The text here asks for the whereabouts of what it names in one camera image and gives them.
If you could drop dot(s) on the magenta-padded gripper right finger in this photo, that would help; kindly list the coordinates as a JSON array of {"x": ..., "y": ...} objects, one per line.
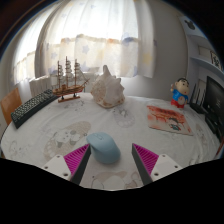
[{"x": 146, "y": 159}]

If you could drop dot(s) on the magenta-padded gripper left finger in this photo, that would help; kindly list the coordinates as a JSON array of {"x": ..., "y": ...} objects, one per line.
[{"x": 77, "y": 159}]

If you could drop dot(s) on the light blue computer mouse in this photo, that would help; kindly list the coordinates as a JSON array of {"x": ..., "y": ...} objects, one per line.
[{"x": 104, "y": 148}]

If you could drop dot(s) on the white printed tablecloth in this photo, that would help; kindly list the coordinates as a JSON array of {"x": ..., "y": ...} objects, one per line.
[{"x": 126, "y": 133}]

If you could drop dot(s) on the black keyboard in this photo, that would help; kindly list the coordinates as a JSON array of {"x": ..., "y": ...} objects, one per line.
[{"x": 31, "y": 108}]

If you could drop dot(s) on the wooden model sailing ship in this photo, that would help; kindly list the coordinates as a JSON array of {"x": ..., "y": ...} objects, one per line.
[{"x": 68, "y": 89}]

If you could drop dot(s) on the black router with antennas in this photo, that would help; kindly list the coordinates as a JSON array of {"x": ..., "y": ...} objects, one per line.
[{"x": 198, "y": 107}]

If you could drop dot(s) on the cartoon boy figurine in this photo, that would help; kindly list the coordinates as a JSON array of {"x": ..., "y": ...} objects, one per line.
[{"x": 180, "y": 93}]

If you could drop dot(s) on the small black box device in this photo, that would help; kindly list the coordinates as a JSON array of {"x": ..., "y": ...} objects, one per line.
[{"x": 212, "y": 123}]

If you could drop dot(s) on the white conch shell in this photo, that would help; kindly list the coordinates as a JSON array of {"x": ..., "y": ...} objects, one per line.
[{"x": 107, "y": 90}]

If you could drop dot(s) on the white radiator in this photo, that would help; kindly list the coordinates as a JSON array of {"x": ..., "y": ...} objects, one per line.
[{"x": 41, "y": 85}]

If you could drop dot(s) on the orange wooden chair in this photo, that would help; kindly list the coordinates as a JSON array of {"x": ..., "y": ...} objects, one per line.
[{"x": 10, "y": 105}]

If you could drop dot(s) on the black monitor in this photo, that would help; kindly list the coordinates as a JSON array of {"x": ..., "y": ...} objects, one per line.
[{"x": 215, "y": 100}]

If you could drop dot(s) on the white star-print curtain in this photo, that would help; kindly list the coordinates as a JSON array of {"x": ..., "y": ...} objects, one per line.
[{"x": 93, "y": 36}]

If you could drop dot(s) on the white wall shelf unit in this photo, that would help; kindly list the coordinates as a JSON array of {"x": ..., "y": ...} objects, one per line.
[{"x": 203, "y": 46}]

